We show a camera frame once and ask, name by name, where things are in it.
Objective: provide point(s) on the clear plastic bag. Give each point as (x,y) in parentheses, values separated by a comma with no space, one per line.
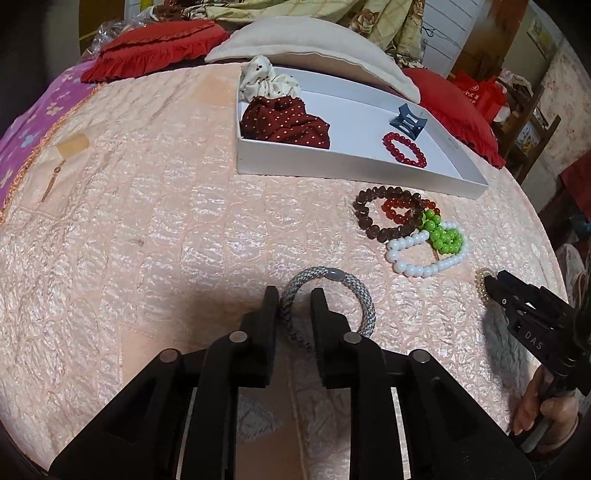
(104,34)

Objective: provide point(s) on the cream pillow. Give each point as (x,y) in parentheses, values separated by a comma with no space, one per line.
(300,41)

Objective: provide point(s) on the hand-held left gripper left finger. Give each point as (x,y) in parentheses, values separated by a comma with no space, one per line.
(268,332)

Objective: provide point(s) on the dark red polka-dot scrunchie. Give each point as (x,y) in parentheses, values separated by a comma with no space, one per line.
(286,122)

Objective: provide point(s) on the blue hair claw clip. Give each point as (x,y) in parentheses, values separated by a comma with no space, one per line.
(408,121)

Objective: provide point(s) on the purple floral blanket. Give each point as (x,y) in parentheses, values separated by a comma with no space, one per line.
(32,124)

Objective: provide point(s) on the red ruffled pillow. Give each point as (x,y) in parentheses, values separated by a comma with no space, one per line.
(457,110)
(152,46)

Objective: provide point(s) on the white polka-dot scrunchie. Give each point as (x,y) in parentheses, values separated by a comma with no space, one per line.
(263,76)

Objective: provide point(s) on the wooden shelf rack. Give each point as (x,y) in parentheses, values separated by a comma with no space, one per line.
(545,129)

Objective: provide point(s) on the red shopping bag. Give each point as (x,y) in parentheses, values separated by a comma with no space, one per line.
(480,94)

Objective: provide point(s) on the person's right hand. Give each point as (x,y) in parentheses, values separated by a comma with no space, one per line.
(549,415)

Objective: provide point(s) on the yellow floral quilt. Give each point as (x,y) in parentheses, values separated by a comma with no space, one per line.
(378,18)

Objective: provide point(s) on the white shallow box tray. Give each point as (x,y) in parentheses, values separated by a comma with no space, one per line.
(351,115)

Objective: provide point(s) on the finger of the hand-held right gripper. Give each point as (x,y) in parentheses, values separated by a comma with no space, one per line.
(512,288)

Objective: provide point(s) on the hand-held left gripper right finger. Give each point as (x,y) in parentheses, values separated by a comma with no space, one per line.
(325,341)

